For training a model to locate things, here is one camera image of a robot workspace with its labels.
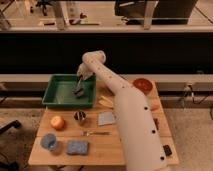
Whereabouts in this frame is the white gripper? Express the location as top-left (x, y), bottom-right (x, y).
top-left (77, 63), bottom-right (93, 82)

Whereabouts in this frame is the dark handled brush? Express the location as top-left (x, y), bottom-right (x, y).
top-left (74, 81), bottom-right (84, 97)

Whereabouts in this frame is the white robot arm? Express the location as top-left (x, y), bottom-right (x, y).
top-left (77, 50), bottom-right (171, 171)

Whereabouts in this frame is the green plastic tray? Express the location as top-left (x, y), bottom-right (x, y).
top-left (42, 74), bottom-right (96, 108)

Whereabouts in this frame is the yellow banana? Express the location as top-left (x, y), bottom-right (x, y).
top-left (99, 96), bottom-right (113, 108)

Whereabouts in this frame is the small metal cup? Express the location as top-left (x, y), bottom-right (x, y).
top-left (74, 111), bottom-right (86, 125)

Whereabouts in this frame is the orange apple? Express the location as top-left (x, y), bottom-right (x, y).
top-left (50, 116), bottom-right (65, 130)

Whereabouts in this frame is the wooden table top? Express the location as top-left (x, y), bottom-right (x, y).
top-left (28, 81), bottom-right (179, 166)

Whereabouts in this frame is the red bowl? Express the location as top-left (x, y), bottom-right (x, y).
top-left (133, 78), bottom-right (153, 95)

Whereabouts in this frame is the blue sponge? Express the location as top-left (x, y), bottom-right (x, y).
top-left (66, 140), bottom-right (89, 155)

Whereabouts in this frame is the orange carrot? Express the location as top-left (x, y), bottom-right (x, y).
top-left (150, 105), bottom-right (160, 111)

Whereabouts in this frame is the black rectangular block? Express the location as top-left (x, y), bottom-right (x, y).
top-left (163, 145), bottom-right (172, 156)

